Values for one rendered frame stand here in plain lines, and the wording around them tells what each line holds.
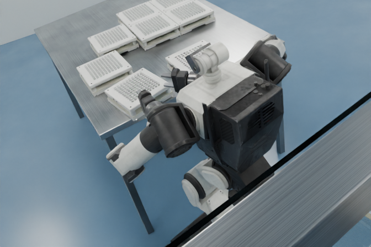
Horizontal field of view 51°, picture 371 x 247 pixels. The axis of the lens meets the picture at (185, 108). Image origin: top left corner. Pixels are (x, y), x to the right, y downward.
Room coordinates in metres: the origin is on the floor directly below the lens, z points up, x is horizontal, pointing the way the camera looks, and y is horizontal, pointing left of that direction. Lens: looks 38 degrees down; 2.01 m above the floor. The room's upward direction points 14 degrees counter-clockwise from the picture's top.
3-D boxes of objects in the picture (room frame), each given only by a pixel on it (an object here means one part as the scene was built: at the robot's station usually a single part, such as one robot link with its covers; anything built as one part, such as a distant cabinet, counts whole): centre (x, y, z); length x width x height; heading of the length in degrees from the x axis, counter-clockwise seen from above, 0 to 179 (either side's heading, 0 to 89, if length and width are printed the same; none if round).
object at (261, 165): (0.98, -0.16, 0.86); 0.28 x 0.13 x 0.18; 31
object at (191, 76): (1.46, -0.04, 1.00); 0.12 x 0.10 x 0.13; 62
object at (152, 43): (2.22, 0.07, 0.88); 0.24 x 0.24 x 0.02; 18
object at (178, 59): (1.74, -0.12, 0.93); 0.25 x 0.24 x 0.02; 111
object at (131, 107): (1.60, 0.21, 0.93); 0.25 x 0.24 x 0.02; 121
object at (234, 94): (1.00, -0.14, 1.13); 0.34 x 0.30 x 0.36; 120
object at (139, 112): (1.60, 0.21, 0.88); 0.24 x 0.24 x 0.02; 31
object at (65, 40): (2.29, 0.17, 0.85); 1.50 x 1.10 x 0.04; 21
